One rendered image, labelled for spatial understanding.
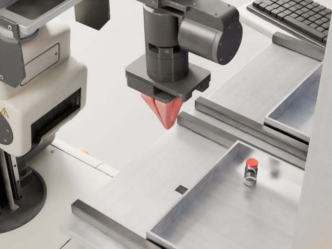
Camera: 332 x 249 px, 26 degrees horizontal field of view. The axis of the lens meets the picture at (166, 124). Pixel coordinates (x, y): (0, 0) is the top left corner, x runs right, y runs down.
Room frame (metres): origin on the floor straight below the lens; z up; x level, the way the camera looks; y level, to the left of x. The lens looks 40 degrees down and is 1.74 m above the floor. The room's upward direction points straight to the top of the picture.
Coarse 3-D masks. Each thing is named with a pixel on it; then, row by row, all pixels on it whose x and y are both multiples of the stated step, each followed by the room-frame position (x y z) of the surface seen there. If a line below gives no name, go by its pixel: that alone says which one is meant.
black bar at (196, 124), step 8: (184, 112) 1.03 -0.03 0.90; (184, 120) 1.01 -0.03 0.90; (192, 120) 1.01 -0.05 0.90; (200, 120) 1.01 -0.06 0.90; (192, 128) 1.00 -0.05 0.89; (200, 128) 0.99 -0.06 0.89; (208, 128) 0.98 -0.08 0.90; (216, 128) 0.98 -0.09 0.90; (208, 136) 0.98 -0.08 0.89; (216, 136) 0.97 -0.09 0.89; (224, 136) 0.96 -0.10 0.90; (232, 136) 0.96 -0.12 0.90; (224, 144) 0.96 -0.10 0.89; (232, 144) 0.95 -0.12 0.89; (248, 144) 0.94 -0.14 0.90; (264, 152) 0.92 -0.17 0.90
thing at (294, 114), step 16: (320, 64) 1.16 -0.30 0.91; (304, 80) 1.11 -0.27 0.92; (288, 96) 1.06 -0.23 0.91; (304, 96) 1.10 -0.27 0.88; (272, 112) 1.01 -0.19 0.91; (288, 112) 1.05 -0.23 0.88; (304, 112) 1.05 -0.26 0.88; (272, 128) 0.99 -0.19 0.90; (288, 128) 0.97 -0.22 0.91; (304, 128) 1.00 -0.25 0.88
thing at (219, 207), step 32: (224, 160) 0.89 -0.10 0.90; (192, 192) 0.82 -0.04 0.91; (224, 192) 0.84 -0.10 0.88; (256, 192) 0.84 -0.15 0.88; (288, 192) 0.84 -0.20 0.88; (160, 224) 0.75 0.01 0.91; (192, 224) 0.77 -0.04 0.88; (224, 224) 0.77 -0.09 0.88; (256, 224) 0.77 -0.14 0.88; (288, 224) 0.77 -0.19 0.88
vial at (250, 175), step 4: (248, 168) 0.86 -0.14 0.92; (252, 168) 0.86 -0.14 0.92; (256, 168) 0.86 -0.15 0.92; (248, 172) 0.86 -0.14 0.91; (252, 172) 0.85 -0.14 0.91; (256, 172) 0.86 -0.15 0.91; (244, 176) 0.86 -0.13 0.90; (248, 176) 0.86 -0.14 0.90; (252, 176) 0.85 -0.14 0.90; (256, 176) 0.86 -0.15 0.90; (244, 180) 0.86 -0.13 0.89; (248, 180) 0.86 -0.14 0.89; (252, 180) 0.85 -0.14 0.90; (256, 180) 0.86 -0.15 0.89; (248, 184) 0.86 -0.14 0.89; (252, 184) 0.86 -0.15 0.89
